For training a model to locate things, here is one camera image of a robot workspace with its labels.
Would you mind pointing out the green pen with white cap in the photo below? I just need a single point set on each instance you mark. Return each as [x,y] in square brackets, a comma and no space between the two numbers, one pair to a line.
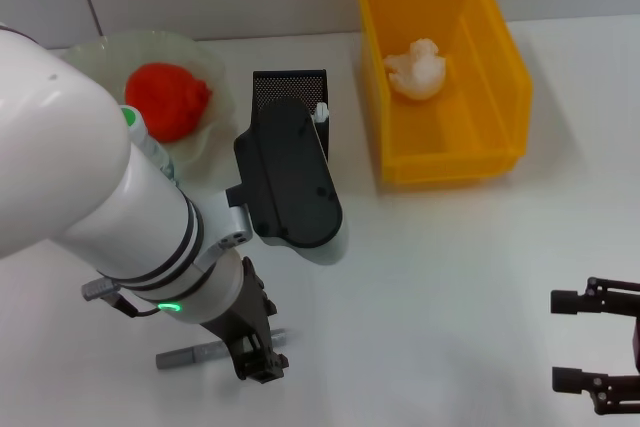
[320,112]

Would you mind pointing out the yellow plastic bin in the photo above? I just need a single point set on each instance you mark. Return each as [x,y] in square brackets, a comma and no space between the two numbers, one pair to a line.
[475,137]

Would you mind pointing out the black mesh pen holder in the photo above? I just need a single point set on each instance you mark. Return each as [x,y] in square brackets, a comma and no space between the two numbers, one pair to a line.
[290,84]

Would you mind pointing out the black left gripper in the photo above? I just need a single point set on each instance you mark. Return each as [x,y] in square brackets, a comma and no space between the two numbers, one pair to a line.
[245,302]

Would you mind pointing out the white paper ball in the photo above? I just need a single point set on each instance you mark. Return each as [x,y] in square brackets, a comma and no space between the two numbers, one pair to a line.
[417,72]

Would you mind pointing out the pale green glass fruit plate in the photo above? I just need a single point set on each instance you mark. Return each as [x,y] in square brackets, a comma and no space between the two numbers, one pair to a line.
[210,97]

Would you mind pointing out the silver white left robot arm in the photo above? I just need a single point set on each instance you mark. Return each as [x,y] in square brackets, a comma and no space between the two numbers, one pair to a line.
[75,187]

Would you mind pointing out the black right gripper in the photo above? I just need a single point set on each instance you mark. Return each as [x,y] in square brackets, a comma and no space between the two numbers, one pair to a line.
[636,342]

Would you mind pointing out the clear green-label water bottle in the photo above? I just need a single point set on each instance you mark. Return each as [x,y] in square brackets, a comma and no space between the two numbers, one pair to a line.
[145,139]

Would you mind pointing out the grey glitter marker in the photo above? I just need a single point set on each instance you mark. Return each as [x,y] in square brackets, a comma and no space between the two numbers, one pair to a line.
[195,353]

